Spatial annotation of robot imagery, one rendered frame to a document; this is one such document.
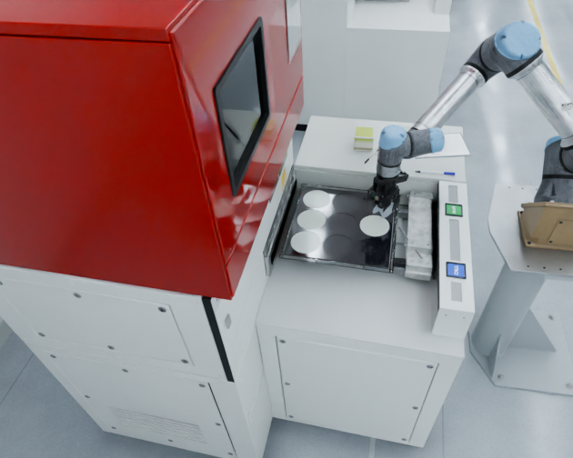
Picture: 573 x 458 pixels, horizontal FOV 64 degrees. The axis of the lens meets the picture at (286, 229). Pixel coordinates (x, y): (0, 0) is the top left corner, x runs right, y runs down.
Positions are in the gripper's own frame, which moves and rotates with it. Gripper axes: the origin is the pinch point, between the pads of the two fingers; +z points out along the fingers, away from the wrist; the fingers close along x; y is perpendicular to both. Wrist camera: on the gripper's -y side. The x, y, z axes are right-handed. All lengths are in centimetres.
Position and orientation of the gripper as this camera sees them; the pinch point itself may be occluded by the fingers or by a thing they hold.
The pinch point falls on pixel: (385, 213)
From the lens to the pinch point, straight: 164.9
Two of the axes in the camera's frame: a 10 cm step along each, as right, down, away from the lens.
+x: 7.3, 4.7, -5.0
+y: -6.9, 5.5, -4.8
